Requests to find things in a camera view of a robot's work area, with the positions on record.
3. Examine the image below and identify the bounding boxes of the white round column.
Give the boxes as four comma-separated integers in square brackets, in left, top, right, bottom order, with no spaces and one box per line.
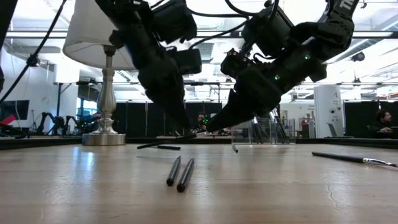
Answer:
[313,85,345,139]

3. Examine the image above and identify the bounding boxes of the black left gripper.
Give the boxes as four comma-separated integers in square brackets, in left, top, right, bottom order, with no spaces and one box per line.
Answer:
[108,18,203,129]

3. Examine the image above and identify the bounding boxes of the black left camera cable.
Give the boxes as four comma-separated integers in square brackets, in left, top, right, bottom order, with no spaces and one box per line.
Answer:
[186,7,249,19]

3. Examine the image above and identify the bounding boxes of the black framed light bar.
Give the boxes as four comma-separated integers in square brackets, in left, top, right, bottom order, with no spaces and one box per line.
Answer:
[4,29,398,40]

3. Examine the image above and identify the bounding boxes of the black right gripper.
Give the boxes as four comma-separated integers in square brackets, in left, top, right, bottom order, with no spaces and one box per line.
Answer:
[206,46,328,133]

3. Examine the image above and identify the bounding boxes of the clear acrylic organizer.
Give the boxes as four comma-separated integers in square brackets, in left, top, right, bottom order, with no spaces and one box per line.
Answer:
[231,116,295,145]

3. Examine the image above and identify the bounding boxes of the dark pens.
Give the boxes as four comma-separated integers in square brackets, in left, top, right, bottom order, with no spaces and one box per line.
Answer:
[273,107,290,144]

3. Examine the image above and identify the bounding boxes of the black right camera cable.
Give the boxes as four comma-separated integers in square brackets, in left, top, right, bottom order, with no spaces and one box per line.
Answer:
[188,19,251,50]

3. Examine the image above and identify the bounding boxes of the large black powder brush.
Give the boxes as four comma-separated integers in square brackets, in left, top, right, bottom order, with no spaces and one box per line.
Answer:
[311,151,398,169]

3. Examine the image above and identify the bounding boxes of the person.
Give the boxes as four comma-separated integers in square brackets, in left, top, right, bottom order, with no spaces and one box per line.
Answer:
[194,112,210,133]
[366,108,395,133]

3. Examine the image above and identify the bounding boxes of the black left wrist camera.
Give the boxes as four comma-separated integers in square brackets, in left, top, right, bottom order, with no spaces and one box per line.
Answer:
[151,0,198,45]

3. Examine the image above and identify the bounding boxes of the white shade silver lamp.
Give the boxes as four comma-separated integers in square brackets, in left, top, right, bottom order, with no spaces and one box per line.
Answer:
[62,0,137,146]

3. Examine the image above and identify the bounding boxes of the black monitor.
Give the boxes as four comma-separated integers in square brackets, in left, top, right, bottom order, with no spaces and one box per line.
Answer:
[0,100,30,122]

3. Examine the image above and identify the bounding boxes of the black hanging cable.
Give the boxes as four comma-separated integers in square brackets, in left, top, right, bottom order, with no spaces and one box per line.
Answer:
[0,0,68,105]

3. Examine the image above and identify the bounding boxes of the black camera cable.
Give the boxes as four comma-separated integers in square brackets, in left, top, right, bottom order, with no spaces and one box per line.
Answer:
[188,19,251,50]
[186,7,249,19]

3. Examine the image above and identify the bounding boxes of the black hanging camera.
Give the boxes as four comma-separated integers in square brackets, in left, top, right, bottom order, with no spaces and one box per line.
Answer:
[351,51,366,63]
[26,53,40,68]

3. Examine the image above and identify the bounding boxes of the black partition panel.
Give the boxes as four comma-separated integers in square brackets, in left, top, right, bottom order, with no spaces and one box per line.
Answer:
[111,101,223,138]
[343,101,398,139]

